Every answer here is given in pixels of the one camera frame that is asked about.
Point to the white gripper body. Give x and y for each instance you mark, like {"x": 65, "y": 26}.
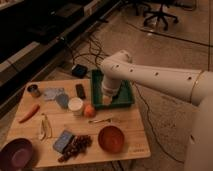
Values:
{"x": 109, "y": 88}

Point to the black office chair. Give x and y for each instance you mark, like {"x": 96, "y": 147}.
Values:
{"x": 160, "y": 14}

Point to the dark round blue object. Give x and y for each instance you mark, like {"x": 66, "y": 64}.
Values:
{"x": 62, "y": 100}

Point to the blue sponge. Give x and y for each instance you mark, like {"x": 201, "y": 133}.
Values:
{"x": 62, "y": 141}

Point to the black power adapter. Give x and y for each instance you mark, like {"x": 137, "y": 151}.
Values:
{"x": 79, "y": 71}

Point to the red bowl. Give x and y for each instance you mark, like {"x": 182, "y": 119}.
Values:
{"x": 111, "y": 139}

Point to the white plastic cup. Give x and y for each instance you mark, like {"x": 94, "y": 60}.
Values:
{"x": 76, "y": 105}

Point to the orange apple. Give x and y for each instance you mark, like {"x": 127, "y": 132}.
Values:
{"x": 89, "y": 111}

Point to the metal fork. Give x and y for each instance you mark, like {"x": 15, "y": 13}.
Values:
{"x": 100, "y": 120}

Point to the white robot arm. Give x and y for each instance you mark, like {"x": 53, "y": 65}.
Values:
{"x": 193, "y": 86}

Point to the purple bowl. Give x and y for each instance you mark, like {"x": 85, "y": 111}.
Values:
{"x": 16, "y": 154}

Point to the grey blue cloth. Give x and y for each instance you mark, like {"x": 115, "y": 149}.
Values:
{"x": 50, "y": 94}

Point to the green plastic tray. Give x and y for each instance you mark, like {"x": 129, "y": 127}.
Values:
{"x": 124, "y": 98}

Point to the orange carrot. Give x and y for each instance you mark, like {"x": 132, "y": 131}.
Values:
{"x": 30, "y": 114}

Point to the black rectangular block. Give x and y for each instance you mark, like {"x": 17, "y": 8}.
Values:
{"x": 80, "y": 91}

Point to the bunch of dark grapes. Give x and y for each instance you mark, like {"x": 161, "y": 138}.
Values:
{"x": 77, "y": 146}

